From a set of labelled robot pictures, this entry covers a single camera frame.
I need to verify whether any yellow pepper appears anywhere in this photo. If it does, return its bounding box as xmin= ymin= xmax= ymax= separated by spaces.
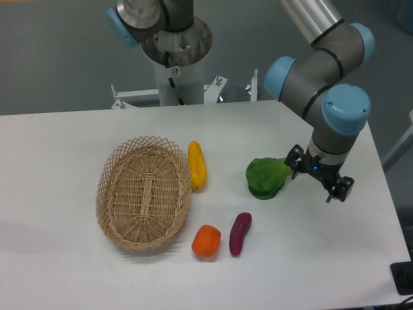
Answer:
xmin=188 ymin=141 xmax=207 ymax=190

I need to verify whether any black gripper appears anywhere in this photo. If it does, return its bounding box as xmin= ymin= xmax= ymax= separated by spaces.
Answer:
xmin=284 ymin=145 xmax=354 ymax=203

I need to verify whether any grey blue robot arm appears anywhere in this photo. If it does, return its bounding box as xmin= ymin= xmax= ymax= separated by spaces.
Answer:
xmin=106 ymin=1 xmax=375 ymax=201

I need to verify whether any green leafy vegetable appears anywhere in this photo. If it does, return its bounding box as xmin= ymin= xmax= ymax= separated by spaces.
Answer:
xmin=245 ymin=158 xmax=292 ymax=200

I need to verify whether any black cable on pedestal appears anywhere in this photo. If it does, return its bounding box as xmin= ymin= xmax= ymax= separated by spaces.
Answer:
xmin=164 ymin=51 xmax=185 ymax=106

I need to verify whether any purple eggplant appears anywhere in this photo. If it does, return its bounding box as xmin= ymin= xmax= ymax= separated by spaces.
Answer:
xmin=228 ymin=212 xmax=252 ymax=257

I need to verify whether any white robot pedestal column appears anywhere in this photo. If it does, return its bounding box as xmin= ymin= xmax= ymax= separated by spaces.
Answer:
xmin=153 ymin=62 xmax=204 ymax=107

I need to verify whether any white pedestal base frame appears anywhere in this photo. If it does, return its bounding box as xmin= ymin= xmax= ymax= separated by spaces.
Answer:
xmin=110 ymin=68 xmax=261 ymax=110

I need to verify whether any orange bell pepper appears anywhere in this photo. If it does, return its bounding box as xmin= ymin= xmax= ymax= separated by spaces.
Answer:
xmin=192 ymin=225 xmax=221 ymax=258

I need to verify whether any black device at table edge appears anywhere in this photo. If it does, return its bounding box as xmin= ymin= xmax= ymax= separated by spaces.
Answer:
xmin=390 ymin=261 xmax=412 ymax=296

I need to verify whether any woven wicker basket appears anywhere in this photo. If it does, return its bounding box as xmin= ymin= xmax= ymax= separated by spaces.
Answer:
xmin=96 ymin=136 xmax=192 ymax=251

